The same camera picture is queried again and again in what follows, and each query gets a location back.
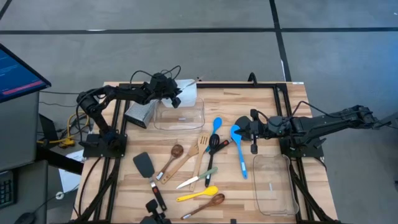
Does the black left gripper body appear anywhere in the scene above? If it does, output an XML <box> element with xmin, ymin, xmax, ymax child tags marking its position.
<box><xmin>144</xmin><ymin>81</ymin><xmax>183</xmax><ymax>108</ymax></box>

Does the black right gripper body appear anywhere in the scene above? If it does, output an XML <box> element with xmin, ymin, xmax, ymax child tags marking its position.
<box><xmin>248</xmin><ymin>108</ymin><xmax>295</xmax><ymax>156</ymax></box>

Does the large blue silicone spoon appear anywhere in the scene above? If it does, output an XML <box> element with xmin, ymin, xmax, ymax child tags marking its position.
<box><xmin>229</xmin><ymin>124</ymin><xmax>249</xmax><ymax>180</ymax></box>

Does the small blue silicone spoon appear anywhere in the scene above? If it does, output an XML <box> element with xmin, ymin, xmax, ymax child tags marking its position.
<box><xmin>204</xmin><ymin>116</ymin><xmax>223</xmax><ymax>154</ymax></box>

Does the black mesh organizer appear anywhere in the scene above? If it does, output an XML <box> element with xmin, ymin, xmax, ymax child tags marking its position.
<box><xmin>124</xmin><ymin>98</ymin><xmax>160</xmax><ymax>129</ymax></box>

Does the teal-handled knife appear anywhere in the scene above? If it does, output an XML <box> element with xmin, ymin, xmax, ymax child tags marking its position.
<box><xmin>182</xmin><ymin>75</ymin><xmax>205</xmax><ymax>92</ymax></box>

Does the clear plastic container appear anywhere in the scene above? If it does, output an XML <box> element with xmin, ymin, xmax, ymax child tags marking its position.
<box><xmin>153</xmin><ymin>97</ymin><xmax>206</xmax><ymax>132</ymax></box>
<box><xmin>252</xmin><ymin>154</ymin><xmax>300</xmax><ymax>217</ymax></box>

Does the black slotted spoon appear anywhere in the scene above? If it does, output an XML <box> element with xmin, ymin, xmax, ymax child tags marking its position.
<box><xmin>204</xmin><ymin>133</ymin><xmax>221</xmax><ymax>189</ymax></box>

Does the light wooden slotted spatula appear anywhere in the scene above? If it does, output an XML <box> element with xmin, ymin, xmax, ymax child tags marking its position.
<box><xmin>189</xmin><ymin>133</ymin><xmax>210</xmax><ymax>192</ymax></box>

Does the dark wooden spoon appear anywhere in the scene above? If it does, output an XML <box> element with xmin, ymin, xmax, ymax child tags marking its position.
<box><xmin>155</xmin><ymin>144</ymin><xmax>185</xmax><ymax>182</ymax></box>
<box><xmin>180</xmin><ymin>193</ymin><xmax>226</xmax><ymax>221</ymax></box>

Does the black rectangular turner spatula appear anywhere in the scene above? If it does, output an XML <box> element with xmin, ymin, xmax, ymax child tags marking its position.
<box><xmin>132</xmin><ymin>151</ymin><xmax>168</xmax><ymax>212</ymax></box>

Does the white plastic bin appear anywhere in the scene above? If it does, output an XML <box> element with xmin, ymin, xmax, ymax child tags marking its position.
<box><xmin>160</xmin><ymin>78</ymin><xmax>198</xmax><ymax>108</ymax></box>

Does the yellow silicone spoon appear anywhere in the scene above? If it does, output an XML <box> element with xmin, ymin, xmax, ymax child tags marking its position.
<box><xmin>175</xmin><ymin>185</ymin><xmax>220</xmax><ymax>203</ymax></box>

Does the light wooden fork-edged spatula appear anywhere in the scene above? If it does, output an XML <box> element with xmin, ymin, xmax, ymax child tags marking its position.
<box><xmin>159</xmin><ymin>143</ymin><xmax>200</xmax><ymax>185</ymax></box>

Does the black device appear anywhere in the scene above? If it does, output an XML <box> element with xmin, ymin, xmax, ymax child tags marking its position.
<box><xmin>145</xmin><ymin>198</ymin><xmax>172</xmax><ymax>224</ymax></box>

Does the black angled panel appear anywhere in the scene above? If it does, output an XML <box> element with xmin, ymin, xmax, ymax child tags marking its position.
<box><xmin>39</xmin><ymin>113</ymin><xmax>60</xmax><ymax>142</ymax></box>

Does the black desk beam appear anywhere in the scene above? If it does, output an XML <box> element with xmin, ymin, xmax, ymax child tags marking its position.
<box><xmin>35</xmin><ymin>146</ymin><xmax>85</xmax><ymax>175</ymax></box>

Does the white paper sheet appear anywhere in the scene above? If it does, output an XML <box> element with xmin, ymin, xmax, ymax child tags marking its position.
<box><xmin>58</xmin><ymin>149</ymin><xmax>85</xmax><ymax>194</ymax></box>

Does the computer monitor blue screen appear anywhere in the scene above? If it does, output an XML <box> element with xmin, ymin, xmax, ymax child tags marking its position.
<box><xmin>0</xmin><ymin>42</ymin><xmax>52</xmax><ymax>104</ymax></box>

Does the black keyboard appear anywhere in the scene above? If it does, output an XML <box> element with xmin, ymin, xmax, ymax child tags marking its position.
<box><xmin>0</xmin><ymin>169</ymin><xmax>17</xmax><ymax>210</ymax></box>

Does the black computer mouse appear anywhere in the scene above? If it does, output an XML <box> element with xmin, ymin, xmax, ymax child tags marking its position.
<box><xmin>13</xmin><ymin>212</ymin><xmax>37</xmax><ymax>224</ymax></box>

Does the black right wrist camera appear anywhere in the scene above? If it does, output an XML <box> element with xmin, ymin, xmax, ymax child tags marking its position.
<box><xmin>267</xmin><ymin>115</ymin><xmax>284</xmax><ymax>129</ymax></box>

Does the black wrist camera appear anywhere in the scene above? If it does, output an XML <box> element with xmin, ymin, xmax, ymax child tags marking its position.
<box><xmin>152</xmin><ymin>73</ymin><xmax>171</xmax><ymax>86</ymax></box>
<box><xmin>267</xmin><ymin>115</ymin><xmax>284</xmax><ymax>129</ymax></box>

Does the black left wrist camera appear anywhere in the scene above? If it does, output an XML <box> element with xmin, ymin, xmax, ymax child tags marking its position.
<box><xmin>152</xmin><ymin>73</ymin><xmax>171</xmax><ymax>86</ymax></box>

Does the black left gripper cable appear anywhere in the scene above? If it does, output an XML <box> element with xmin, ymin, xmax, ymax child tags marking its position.
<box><xmin>129</xmin><ymin>65</ymin><xmax>183</xmax><ymax>88</ymax></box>

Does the black aluminium table frame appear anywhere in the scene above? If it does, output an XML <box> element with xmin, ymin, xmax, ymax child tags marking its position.
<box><xmin>70</xmin><ymin>81</ymin><xmax>341</xmax><ymax>224</ymax></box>

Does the yellow cable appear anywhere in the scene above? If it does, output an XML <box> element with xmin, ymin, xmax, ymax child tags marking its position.
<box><xmin>36</xmin><ymin>111</ymin><xmax>91</xmax><ymax>148</ymax></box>

